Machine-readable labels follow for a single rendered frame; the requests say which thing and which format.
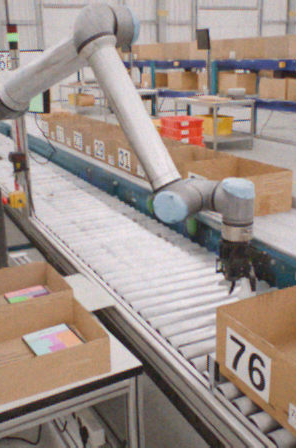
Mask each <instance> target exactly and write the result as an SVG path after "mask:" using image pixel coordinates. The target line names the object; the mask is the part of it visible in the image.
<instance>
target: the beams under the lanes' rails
mask: <svg viewBox="0 0 296 448"><path fill-rule="evenodd" d="M3 210H4V211H5V213H6V214H7V215H8V216H9V217H11V218H12V219H13V220H14V222H15V223H16V224H17V225H18V226H19V227H20V228H21V229H22V231H23V232H24V233H25V234H26V235H27V236H28V237H29V238H30V239H31V241H32V242H33V243H34V244H35V245H36V246H37V247H38V248H39V250H40V251H41V252H42V253H43V254H44V255H45V256H46V257H47V258H48V260H50V262H51V264H52V265H53V266H54V267H55V268H56V269H57V270H58V271H59V272H60V273H61V274H62V275H63V276H64V277H67V276H69V275H68V274H67V273H66V272H65V271H64V270H63V268H62V267H61V266H60V265H59V264H58V263H57V262H56V261H55V260H54V259H52V256H51V255H50V254H49V253H48V252H47V251H46V250H45V249H44V248H43V247H42V246H41V245H40V243H39V242H38V241H37V240H36V239H35V238H34V237H33V236H32V235H31V234H28V232H27V231H26V230H25V229H24V228H23V225H22V224H21V223H20V222H19V221H18V220H17V219H16V218H15V217H14V216H13V215H12V214H11V213H10V212H9V211H8V210H7V209H6V208H5V207H4V206H3ZM94 311H95V312H96V313H97V315H98V316H99V317H100V318H101V319H102V320H103V321H104V322H105V324H106V325H107V326H108V327H109V328H110V329H111V330H112V331H113V333H114V334H115V335H116V336H117V337H118V338H119V339H120V340H121V341H122V343H123V344H124V345H125V346H126V347H127V348H128V349H129V350H130V352H131V353H132V354H133V355H134V356H135V357H136V359H138V360H139V361H140V362H141V363H142V365H143V366H144V367H145V368H146V370H147V371H148V372H149V373H150V374H151V375H152V376H153V377H154V378H155V380H156V381H157V382H158V383H159V384H160V385H161V386H162V387H163V389H164V390H165V391H166V392H167V393H168V394H169V395H170V396H171V397H172V399H173V400H174V401H175V402H176V403H177V404H178V405H179V406H180V408H181V409H182V410H183V411H184V412H185V413H186V414H187V415H188V416H189V418H190V420H191V421H192V422H193V423H194V424H195V425H196V427H197V428H198V429H199V430H200V431H201V432H202V433H203V434H204V435H205V437H206V438H207V439H208V440H209V441H210V442H211V443H212V444H213V446H214V447H215V448H227V447H226V446H225V445H224V444H223V443H222V442H221V441H220V440H219V439H218V438H217V436H216V435H215V434H214V433H213V432H212V431H211V430H210V429H209V428H208V427H207V426H206V425H205V423H204V422H203V421H202V420H201V419H200V418H199V417H198V416H197V415H196V414H195V413H194V412H193V410H192V409H191V408H190V407H189V406H188V404H187V403H186V402H185V401H184V400H183V399H182V398H181V396H180V395H179V394H178V393H177V392H176V391H175V390H174V389H173V388H172V387H171V386H170V385H169V383H168V382H167V381H166V380H165V379H164V378H163V377H162V376H161V375H160V374H159V373H158V372H157V370H156V369H155V368H154V367H153V366H152V365H151V364H150V363H149V362H148V361H147V360H146V359H145V358H144V357H143V356H142V355H141V354H140V353H139V352H138V351H137V350H136V348H135V347H134V345H133V344H132V343H131V342H130V341H129V340H128V339H127V338H126V337H125V336H124V335H123V334H122V332H121V331H120V330H119V329H118V328H117V327H116V326H115V325H114V324H113V323H112V322H111V321H110V319H109V318H108V317H107V316H106V315H105V314H104V313H103V312H102V311H101V310H100V309H95V310H94Z"/></svg>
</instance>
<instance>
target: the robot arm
mask: <svg viewBox="0 0 296 448"><path fill-rule="evenodd" d="M139 31H140V22H139V18H138V16H137V14H136V12H135V10H134V9H133V8H131V7H129V6H126V5H114V4H105V3H98V2H97V3H92V4H89V5H87V6H85V7H84V8H83V9H81V12H80V13H79V15H78V16H77V19H76V21H75V24H74V30H73V32H72V33H70V34H69V35H67V36H66V37H64V38H63V39H61V40H60V41H58V42H57V43H55V44H54V45H52V46H51V47H49V48H48V49H46V50H45V51H43V52H42V53H40V54H39V55H37V56H36V57H34V58H33V59H32V60H30V61H28V62H27V63H25V64H24V65H22V66H21V67H19V68H18V69H16V70H15V71H9V70H6V71H3V72H1V73H0V120H9V119H10V120H11V119H16V120H17V119H19V118H22V117H24V116H25V115H26V114H27V113H28V111H29V109H30V106H31V100H32V99H33V98H35V97H36V96H38V95H40V93H42V92H44V91H45V90H47V89H49V88H50V87H52V86H54V85H55V84H57V83H59V82H60V81H62V80H64V79H65V78H67V77H69V76H70V75H72V74H74V73H75V72H77V71H80V70H82V69H84V68H85V67H87V66H88V65H89V67H90V69H91V71H92V72H93V74H94V75H95V77H96V79H97V81H98V83H99V85H100V87H101V89H102V91H103V93H104V95H105V97H106V99H107V101H108V103H109V105H110V107H111V109H112V111H113V113H114V115H115V117H116V119H117V121H118V123H119V125H120V127H121V129H122V131H123V133H124V134H125V136H126V138H127V140H128V142H129V144H130V146H131V148H132V150H133V152H134V154H135V156H136V158H137V162H138V164H139V166H140V167H141V169H142V171H143V173H144V175H145V177H146V178H147V180H148V182H149V184H150V186H151V188H152V192H153V194H154V196H155V199H154V202H153V208H154V212H155V214H156V215H157V216H158V217H159V218H160V219H161V220H163V221H165V222H167V223H175V222H179V221H182V220H183V219H185V218H186V217H189V216H193V215H196V214H198V213H200V212H202V211H208V212H214V213H219V214H222V217H221V218H222V219H221V236H222V237H223V238H224V239H222V240H219V257H218V258H216V274H218V273H222V275H223V276H224V278H223V279H221V280H220V281H219V282H218V286H227V295H230V294H231V293H232V292H233V291H234V286H235V285H236V281H238V280H240V278H243V277H246V278H243V279H241V281H240V284H241V289H240V290H239V291H238V292H237V294H236V295H237V298H238V299H239V300H243V299H247V298H251V297H254V296H256V276H255V273H254V270H253V266H252V262H251V260H250V258H252V259H254V260H256V261H257V262H260V263H263V264H265V263H266V264H270V262H271V260H272V257H270V256H269V255H268V254H267V253H266V252H262V251H260V252H259V251H256V250H254V249H252V248H249V247H247V246H246V245H249V244H250V240H251V239H252V238H253V234H254V205H255V196H256V195H255V186H254V184H253V182H251V181H250V180H247V179H243V178H235V177H231V178H225V179H223V180H222V182H220V181H213V180H205V179H199V178H187V179H185V180H182V178H181V176H179V175H178V173H177V171H176V167H175V165H174V163H173V161H172V159H171V157H170V155H169V153H168V151H167V149H166V147H165V145H164V143H163V141H162V139H161V138H160V136H159V134H158V133H157V131H156V129H155V127H154V125H153V123H152V121H151V119H150V117H149V115H148V113H147V111H146V109H145V107H144V105H143V103H142V101H141V99H140V97H139V95H138V93H137V91H136V88H135V86H134V84H133V82H132V80H131V78H130V77H129V75H128V73H127V71H126V69H125V67H124V65H123V63H122V61H121V59H120V57H119V55H118V53H117V51H116V49H118V48H120V47H129V46H132V45H134V44H135V43H136V40H137V39H138V36H139ZM218 261H221V263H220V267H221V268H220V269H218Z"/></svg>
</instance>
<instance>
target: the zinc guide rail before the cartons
mask: <svg viewBox="0 0 296 448"><path fill-rule="evenodd" d="M27 133H28V134H30V135H32V136H34V137H37V138H39V139H41V140H43V141H45V142H47V143H49V142H50V143H51V145H53V146H55V147H57V148H59V149H62V150H64V151H66V152H68V153H70V154H72V155H74V156H77V157H79V158H81V159H83V160H85V161H87V162H90V163H92V164H94V165H96V166H97V167H99V168H102V169H104V170H106V171H108V172H110V173H112V174H115V175H117V176H119V177H123V178H125V179H128V180H130V181H132V182H134V183H136V184H137V185H139V186H142V187H144V188H146V189H148V190H150V191H152V188H151V186H150V184H149V182H146V181H144V180H142V179H140V178H137V177H134V176H131V175H129V174H127V173H125V172H122V171H120V170H118V169H115V168H113V167H111V166H109V165H106V164H104V163H102V162H99V161H97V160H96V159H93V158H91V157H89V156H87V155H84V154H82V153H80V152H77V151H75V150H73V149H71V148H68V147H66V146H64V145H61V144H59V143H57V142H55V141H52V140H50V139H48V140H49V141H48V140H47V138H46V137H44V136H42V135H40V134H37V133H35V132H33V131H30V130H28V129H27ZM199 214H201V215H203V216H208V217H210V218H212V219H214V220H216V221H218V222H220V223H221V219H222V218H221V217H222V215H220V214H218V213H214V212H208V211H202V212H200V213H199ZM253 238H254V239H256V240H259V241H261V242H263V243H265V244H267V245H269V246H271V247H273V248H275V249H277V250H279V251H281V252H283V253H286V254H288V255H290V256H292V257H294V258H296V247H294V246H292V245H290V244H287V243H285V242H283V241H281V240H278V239H276V238H274V237H271V236H270V235H268V234H266V233H263V232H261V231H259V230H256V229H254V234H253Z"/></svg>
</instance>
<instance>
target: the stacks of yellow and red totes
mask: <svg viewBox="0 0 296 448"><path fill-rule="evenodd" d="M151 121H152V123H153V125H154V127H155V129H156V131H157V133H158V134H159V136H164V137H168V138H172V139H176V140H179V141H183V142H187V143H190V144H194V145H197V146H201V147H205V144H202V138H204V136H203V135H202V132H203V130H204V128H202V124H203V122H204V119H199V118H194V117H190V116H170V117H159V120H151Z"/></svg>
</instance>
